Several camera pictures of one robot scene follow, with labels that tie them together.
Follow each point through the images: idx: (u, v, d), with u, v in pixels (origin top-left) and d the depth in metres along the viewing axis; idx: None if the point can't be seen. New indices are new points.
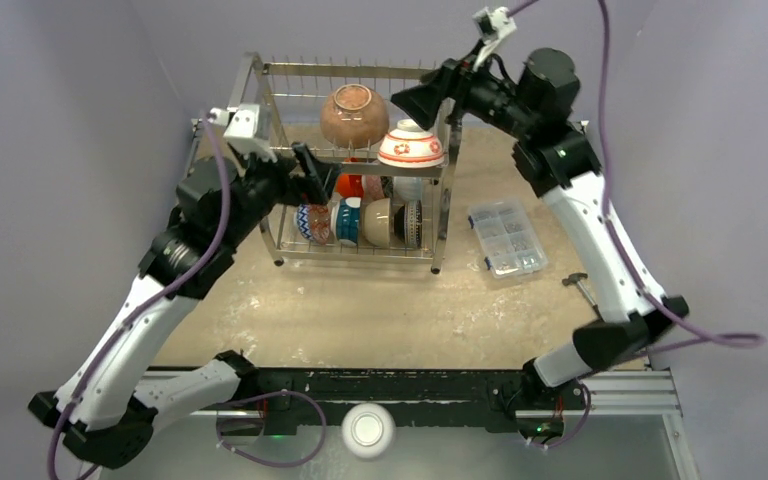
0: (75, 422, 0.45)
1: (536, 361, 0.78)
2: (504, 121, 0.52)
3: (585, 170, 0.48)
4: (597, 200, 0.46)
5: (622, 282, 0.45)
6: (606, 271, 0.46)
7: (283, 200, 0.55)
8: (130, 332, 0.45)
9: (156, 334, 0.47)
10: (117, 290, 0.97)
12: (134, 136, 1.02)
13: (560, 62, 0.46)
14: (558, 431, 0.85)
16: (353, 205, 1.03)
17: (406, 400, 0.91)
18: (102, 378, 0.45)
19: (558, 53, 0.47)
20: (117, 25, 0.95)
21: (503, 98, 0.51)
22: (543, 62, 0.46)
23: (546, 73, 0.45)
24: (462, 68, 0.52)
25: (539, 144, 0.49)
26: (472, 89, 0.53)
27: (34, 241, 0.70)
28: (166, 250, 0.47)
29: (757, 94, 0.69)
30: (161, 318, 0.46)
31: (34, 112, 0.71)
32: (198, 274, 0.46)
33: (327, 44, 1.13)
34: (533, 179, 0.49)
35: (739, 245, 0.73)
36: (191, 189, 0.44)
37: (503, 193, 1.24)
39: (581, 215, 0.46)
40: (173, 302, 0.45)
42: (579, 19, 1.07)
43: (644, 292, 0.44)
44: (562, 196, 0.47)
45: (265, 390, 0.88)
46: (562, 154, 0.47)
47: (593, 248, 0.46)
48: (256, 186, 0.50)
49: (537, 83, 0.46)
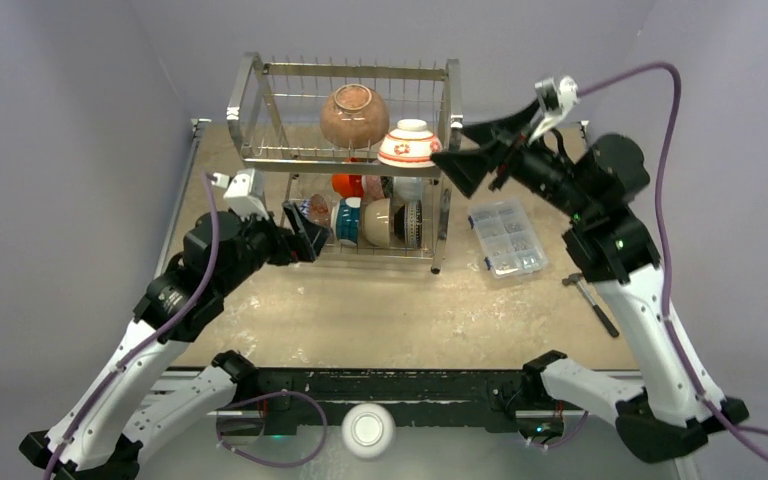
0: (66, 462, 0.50)
1: (545, 370, 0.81)
2: (558, 198, 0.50)
3: (644, 263, 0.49)
4: (655, 297, 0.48)
5: (681, 387, 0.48)
6: (664, 373, 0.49)
7: (273, 258, 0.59)
8: (122, 374, 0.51)
9: (144, 376, 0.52)
10: (117, 290, 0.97)
12: (134, 135, 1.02)
13: (628, 153, 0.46)
14: (558, 431, 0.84)
16: (353, 205, 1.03)
17: (406, 400, 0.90)
18: (93, 419, 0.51)
19: (624, 140, 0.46)
20: (117, 24, 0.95)
21: (559, 174, 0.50)
22: (611, 152, 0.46)
23: (616, 167, 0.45)
24: (518, 141, 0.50)
25: (594, 232, 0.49)
26: (524, 161, 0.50)
27: (34, 240, 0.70)
28: (161, 295, 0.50)
29: (758, 93, 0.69)
30: (151, 362, 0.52)
31: (34, 110, 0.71)
32: (191, 317, 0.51)
33: (327, 43, 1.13)
34: (586, 266, 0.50)
35: (740, 244, 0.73)
36: (196, 238, 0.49)
37: (503, 193, 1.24)
39: (640, 312, 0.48)
40: (164, 345, 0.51)
42: (580, 18, 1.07)
43: (702, 397, 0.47)
44: (621, 292, 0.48)
45: (265, 390, 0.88)
46: (619, 243, 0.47)
47: (650, 348, 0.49)
48: (252, 242, 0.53)
49: (603, 173, 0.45)
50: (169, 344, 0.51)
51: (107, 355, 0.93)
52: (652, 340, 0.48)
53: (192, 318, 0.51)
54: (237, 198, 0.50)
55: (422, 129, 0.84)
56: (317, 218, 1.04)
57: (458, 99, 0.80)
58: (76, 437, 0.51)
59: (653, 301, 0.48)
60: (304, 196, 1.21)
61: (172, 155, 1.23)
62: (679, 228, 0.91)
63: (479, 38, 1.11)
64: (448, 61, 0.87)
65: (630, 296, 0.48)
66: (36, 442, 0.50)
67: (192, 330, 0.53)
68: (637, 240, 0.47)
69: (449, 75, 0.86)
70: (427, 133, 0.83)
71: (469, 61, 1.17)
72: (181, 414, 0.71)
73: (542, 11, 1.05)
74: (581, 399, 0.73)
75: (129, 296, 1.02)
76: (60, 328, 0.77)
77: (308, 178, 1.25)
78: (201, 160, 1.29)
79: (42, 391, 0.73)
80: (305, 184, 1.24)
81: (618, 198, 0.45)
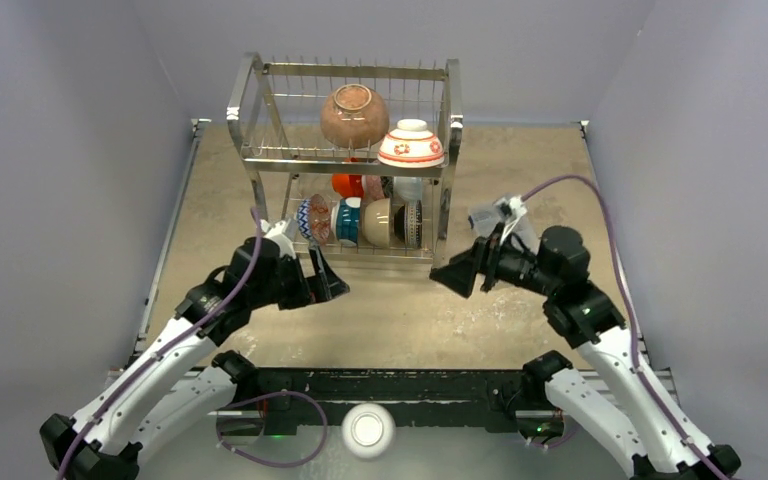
0: (89, 441, 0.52)
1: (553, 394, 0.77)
2: (533, 283, 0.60)
3: (611, 325, 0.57)
4: (626, 353, 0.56)
5: (665, 434, 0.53)
6: (648, 422, 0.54)
7: (290, 302, 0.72)
8: (158, 364, 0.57)
9: (174, 372, 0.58)
10: (117, 290, 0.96)
12: (133, 134, 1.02)
13: (572, 237, 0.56)
14: (558, 431, 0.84)
16: (353, 205, 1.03)
17: (406, 400, 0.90)
18: (124, 403, 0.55)
19: (567, 229, 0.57)
20: (116, 23, 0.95)
21: (529, 265, 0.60)
22: (555, 240, 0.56)
23: (565, 250, 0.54)
24: (490, 243, 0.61)
25: (564, 301, 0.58)
26: (501, 261, 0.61)
27: (33, 240, 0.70)
28: (202, 299, 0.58)
29: (759, 91, 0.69)
30: (185, 356, 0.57)
31: (33, 108, 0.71)
32: (225, 324, 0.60)
33: (327, 43, 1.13)
34: (566, 333, 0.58)
35: (741, 244, 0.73)
36: (243, 253, 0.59)
37: (503, 193, 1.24)
39: (615, 366, 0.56)
40: (199, 342, 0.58)
42: (580, 17, 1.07)
43: (688, 443, 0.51)
44: (595, 351, 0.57)
45: (265, 389, 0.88)
46: (586, 310, 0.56)
47: (631, 399, 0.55)
48: (282, 281, 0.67)
49: (555, 256, 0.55)
50: (204, 344, 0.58)
51: (107, 355, 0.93)
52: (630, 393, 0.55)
53: (227, 324, 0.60)
54: (276, 236, 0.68)
55: (422, 129, 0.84)
56: (318, 218, 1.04)
57: (458, 99, 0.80)
58: (103, 419, 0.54)
59: (625, 357, 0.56)
60: (304, 196, 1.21)
61: (172, 155, 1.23)
62: (679, 229, 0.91)
63: (479, 38, 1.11)
64: (448, 61, 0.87)
65: (604, 354, 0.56)
66: (63, 421, 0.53)
67: (226, 336, 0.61)
68: (602, 306, 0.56)
69: (449, 75, 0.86)
70: (427, 133, 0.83)
71: (469, 61, 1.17)
72: (181, 415, 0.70)
73: (542, 11, 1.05)
74: (582, 420, 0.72)
75: (130, 296, 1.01)
76: (60, 329, 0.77)
77: (308, 178, 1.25)
78: (201, 160, 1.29)
79: (42, 391, 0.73)
80: (305, 184, 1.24)
81: (576, 271, 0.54)
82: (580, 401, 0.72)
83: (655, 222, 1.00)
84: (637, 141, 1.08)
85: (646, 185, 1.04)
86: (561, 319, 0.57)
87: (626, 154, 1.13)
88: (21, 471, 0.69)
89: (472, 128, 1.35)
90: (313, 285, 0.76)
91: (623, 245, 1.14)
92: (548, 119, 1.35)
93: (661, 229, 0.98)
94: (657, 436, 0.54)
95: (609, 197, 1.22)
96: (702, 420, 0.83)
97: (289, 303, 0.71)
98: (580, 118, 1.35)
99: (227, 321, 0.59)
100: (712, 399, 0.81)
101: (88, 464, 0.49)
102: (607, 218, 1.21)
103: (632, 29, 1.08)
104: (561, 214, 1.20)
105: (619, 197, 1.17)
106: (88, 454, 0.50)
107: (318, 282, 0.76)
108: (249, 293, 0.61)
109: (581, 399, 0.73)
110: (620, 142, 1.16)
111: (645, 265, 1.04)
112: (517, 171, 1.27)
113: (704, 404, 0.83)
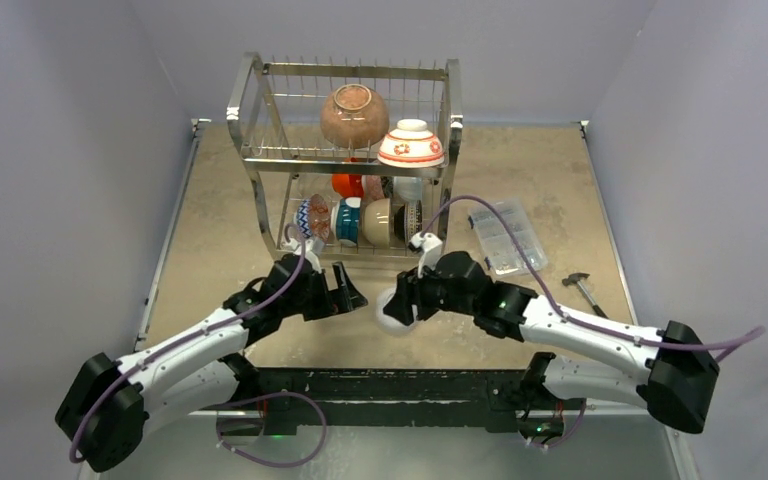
0: (132, 383, 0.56)
1: (547, 380, 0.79)
2: (451, 305, 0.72)
3: (526, 299, 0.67)
4: (551, 312, 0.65)
5: (619, 349, 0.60)
6: (605, 348, 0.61)
7: (317, 312, 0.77)
8: (203, 337, 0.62)
9: (212, 350, 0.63)
10: (117, 290, 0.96)
12: (133, 132, 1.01)
13: (455, 261, 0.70)
14: (558, 431, 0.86)
16: (353, 205, 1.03)
17: (406, 400, 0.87)
18: (168, 359, 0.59)
19: (455, 256, 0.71)
20: (115, 22, 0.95)
21: (444, 294, 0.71)
22: (447, 266, 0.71)
23: (457, 271, 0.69)
24: (408, 276, 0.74)
25: (487, 312, 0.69)
26: (422, 287, 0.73)
27: (31, 240, 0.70)
28: (246, 301, 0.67)
29: (760, 92, 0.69)
30: (230, 337, 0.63)
31: (31, 109, 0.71)
32: (261, 329, 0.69)
33: (326, 43, 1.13)
34: (501, 333, 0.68)
35: (742, 245, 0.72)
36: (284, 269, 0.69)
37: (503, 193, 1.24)
39: (548, 327, 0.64)
40: (241, 332, 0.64)
42: (581, 17, 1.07)
43: (642, 342, 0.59)
44: (527, 328, 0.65)
45: (265, 390, 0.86)
46: (503, 305, 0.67)
47: (583, 344, 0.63)
48: (310, 292, 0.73)
49: (454, 278, 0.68)
50: (241, 337, 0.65)
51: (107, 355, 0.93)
52: (575, 340, 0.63)
53: (261, 327, 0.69)
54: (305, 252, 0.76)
55: (422, 129, 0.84)
56: (317, 218, 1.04)
57: (458, 99, 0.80)
58: (147, 368, 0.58)
59: (552, 315, 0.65)
60: (304, 196, 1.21)
61: (172, 155, 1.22)
62: (679, 229, 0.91)
63: (478, 38, 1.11)
64: (448, 61, 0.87)
65: (535, 325, 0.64)
66: (106, 362, 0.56)
67: (256, 338, 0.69)
68: (512, 295, 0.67)
69: (449, 75, 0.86)
70: (427, 133, 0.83)
71: (470, 61, 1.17)
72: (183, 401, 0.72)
73: (543, 10, 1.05)
74: (586, 391, 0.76)
75: (130, 296, 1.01)
76: (60, 329, 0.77)
77: (307, 178, 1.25)
78: (200, 160, 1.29)
79: (41, 392, 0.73)
80: (306, 184, 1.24)
81: (478, 281, 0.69)
82: (574, 378, 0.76)
83: (656, 222, 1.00)
84: (637, 142, 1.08)
85: (646, 185, 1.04)
86: (494, 325, 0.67)
87: (627, 155, 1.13)
88: (20, 472, 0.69)
89: (472, 128, 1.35)
90: (336, 299, 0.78)
91: (623, 245, 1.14)
92: (548, 119, 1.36)
93: (662, 229, 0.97)
94: (615, 354, 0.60)
95: (609, 197, 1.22)
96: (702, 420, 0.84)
97: (315, 312, 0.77)
98: (580, 118, 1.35)
99: (262, 325, 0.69)
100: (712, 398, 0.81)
101: (125, 403, 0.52)
102: (607, 217, 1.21)
103: (633, 29, 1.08)
104: (561, 214, 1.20)
105: (618, 197, 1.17)
106: (127, 394, 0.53)
107: (341, 295, 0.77)
108: (282, 302, 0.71)
109: (578, 376, 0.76)
110: (620, 142, 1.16)
111: (645, 265, 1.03)
112: (516, 171, 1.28)
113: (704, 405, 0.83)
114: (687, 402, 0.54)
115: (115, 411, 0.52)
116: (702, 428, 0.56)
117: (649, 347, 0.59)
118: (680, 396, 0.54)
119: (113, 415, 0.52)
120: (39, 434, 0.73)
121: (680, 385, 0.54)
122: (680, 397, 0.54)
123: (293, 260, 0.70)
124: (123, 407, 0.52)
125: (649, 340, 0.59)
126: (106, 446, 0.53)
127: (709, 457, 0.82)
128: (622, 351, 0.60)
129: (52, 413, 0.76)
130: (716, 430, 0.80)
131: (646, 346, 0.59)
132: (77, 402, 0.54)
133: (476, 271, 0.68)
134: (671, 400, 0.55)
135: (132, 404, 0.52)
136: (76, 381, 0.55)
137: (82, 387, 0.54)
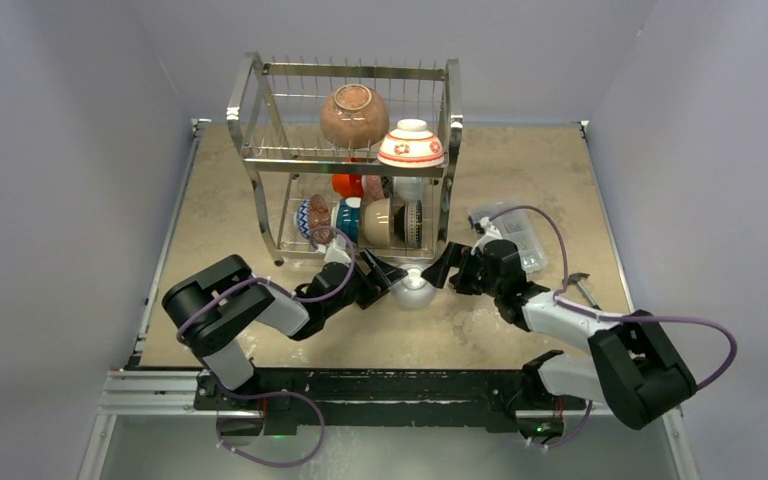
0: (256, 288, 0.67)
1: (541, 369, 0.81)
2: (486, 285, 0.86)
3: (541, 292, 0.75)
4: (548, 296, 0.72)
5: (583, 322, 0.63)
6: (573, 325, 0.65)
7: (365, 297, 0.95)
8: (290, 299, 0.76)
9: (288, 306, 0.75)
10: (117, 289, 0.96)
12: (132, 132, 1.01)
13: (500, 246, 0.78)
14: (558, 431, 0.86)
16: (353, 205, 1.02)
17: (406, 400, 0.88)
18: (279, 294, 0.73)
19: (505, 240, 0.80)
20: (115, 23, 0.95)
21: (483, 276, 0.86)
22: (493, 247, 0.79)
23: (496, 253, 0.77)
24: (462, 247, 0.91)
25: (508, 298, 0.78)
26: (466, 266, 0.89)
27: (29, 241, 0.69)
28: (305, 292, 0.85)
29: (763, 93, 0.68)
30: (295, 323, 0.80)
31: (30, 111, 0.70)
32: (308, 329, 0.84)
33: (327, 43, 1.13)
34: (513, 321, 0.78)
35: (745, 247, 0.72)
36: (323, 278, 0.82)
37: (503, 193, 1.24)
39: (539, 307, 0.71)
40: (300, 321, 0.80)
42: (581, 18, 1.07)
43: (601, 317, 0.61)
44: (525, 307, 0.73)
45: (265, 390, 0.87)
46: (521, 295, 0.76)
47: (562, 322, 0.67)
48: (352, 292, 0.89)
49: (492, 258, 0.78)
50: (296, 324, 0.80)
51: (106, 357, 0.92)
52: (556, 316, 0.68)
53: (308, 328, 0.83)
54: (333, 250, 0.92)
55: (422, 129, 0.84)
56: (317, 218, 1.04)
57: (458, 99, 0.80)
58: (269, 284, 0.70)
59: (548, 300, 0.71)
60: (304, 196, 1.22)
61: (172, 155, 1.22)
62: (679, 228, 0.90)
63: (478, 38, 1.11)
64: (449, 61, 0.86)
65: (531, 306, 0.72)
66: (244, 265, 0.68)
67: (301, 335, 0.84)
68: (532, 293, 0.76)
69: (449, 74, 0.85)
70: (427, 133, 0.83)
71: (470, 61, 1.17)
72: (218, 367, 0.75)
73: (543, 10, 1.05)
74: (583, 391, 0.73)
75: (129, 296, 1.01)
76: (60, 330, 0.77)
77: (308, 178, 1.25)
78: (200, 160, 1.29)
79: (40, 393, 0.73)
80: (306, 184, 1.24)
81: (512, 269, 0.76)
82: (564, 367, 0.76)
83: (656, 222, 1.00)
84: (636, 142, 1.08)
85: (646, 185, 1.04)
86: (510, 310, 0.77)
87: (627, 154, 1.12)
88: (19, 473, 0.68)
89: (472, 128, 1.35)
90: (375, 280, 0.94)
91: (623, 244, 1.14)
92: (548, 119, 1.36)
93: (661, 229, 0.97)
94: (578, 326, 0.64)
95: (609, 197, 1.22)
96: (703, 421, 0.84)
97: (363, 297, 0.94)
98: (580, 118, 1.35)
99: (309, 324, 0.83)
100: (713, 399, 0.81)
101: (256, 298, 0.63)
102: (607, 217, 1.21)
103: (633, 29, 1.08)
104: (561, 214, 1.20)
105: (618, 197, 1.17)
106: (254, 293, 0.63)
107: (376, 275, 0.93)
108: (325, 306, 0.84)
109: (571, 366, 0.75)
110: (619, 141, 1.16)
111: (645, 264, 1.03)
112: (516, 171, 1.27)
113: (707, 406, 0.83)
114: (620, 372, 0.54)
115: (243, 302, 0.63)
116: (649, 418, 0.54)
117: (607, 323, 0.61)
118: (614, 364, 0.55)
119: (241, 304, 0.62)
120: (38, 435, 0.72)
121: (619, 357, 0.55)
122: (612, 364, 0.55)
123: (333, 271, 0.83)
124: (255, 298, 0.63)
125: (608, 316, 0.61)
126: (216, 328, 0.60)
127: (711, 457, 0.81)
128: (581, 323, 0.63)
129: (50, 413, 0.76)
130: (717, 431, 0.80)
131: (604, 322, 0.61)
132: (210, 282, 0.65)
133: (513, 260, 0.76)
134: (609, 372, 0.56)
135: (261, 301, 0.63)
136: (214, 267, 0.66)
137: (220, 272, 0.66)
